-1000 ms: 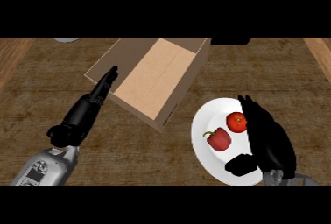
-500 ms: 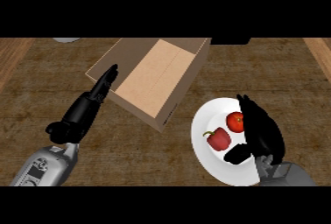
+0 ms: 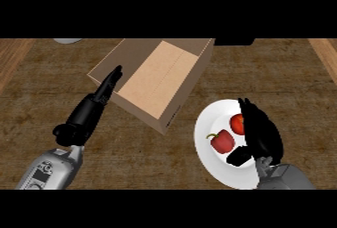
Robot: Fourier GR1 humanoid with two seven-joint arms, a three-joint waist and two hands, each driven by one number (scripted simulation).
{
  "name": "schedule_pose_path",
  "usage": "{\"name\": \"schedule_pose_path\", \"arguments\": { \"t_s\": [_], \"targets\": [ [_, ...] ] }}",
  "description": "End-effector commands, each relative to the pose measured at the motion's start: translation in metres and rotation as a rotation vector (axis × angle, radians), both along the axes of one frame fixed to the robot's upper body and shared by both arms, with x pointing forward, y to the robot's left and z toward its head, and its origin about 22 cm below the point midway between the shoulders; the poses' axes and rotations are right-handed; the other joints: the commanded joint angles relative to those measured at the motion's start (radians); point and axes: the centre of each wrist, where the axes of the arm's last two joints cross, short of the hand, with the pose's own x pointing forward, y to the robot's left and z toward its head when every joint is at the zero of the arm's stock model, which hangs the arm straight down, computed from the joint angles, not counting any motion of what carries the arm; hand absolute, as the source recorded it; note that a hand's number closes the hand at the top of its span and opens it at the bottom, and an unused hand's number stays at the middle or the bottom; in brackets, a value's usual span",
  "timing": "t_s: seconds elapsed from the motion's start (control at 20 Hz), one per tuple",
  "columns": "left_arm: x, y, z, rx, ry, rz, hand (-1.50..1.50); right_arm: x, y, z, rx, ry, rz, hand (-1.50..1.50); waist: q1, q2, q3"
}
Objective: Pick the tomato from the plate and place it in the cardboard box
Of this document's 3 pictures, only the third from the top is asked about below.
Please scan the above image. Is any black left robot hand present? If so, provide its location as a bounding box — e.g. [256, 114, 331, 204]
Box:
[52, 64, 124, 148]

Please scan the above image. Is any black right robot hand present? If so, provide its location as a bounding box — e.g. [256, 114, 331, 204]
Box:
[225, 97, 284, 168]

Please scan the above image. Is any red tomato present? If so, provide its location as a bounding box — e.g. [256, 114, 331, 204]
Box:
[229, 113, 247, 136]

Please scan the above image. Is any white round plate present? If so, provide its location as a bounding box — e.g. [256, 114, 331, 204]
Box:
[194, 99, 260, 191]

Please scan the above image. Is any brown cardboard box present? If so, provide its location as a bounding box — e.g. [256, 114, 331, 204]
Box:
[86, 38, 216, 136]

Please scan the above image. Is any red bell pepper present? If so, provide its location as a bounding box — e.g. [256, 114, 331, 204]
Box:
[205, 129, 236, 155]

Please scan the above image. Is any pale grey round object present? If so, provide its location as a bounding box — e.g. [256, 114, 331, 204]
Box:
[53, 38, 84, 45]

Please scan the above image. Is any black appliance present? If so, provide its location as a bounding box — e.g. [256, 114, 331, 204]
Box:
[213, 38, 257, 46]

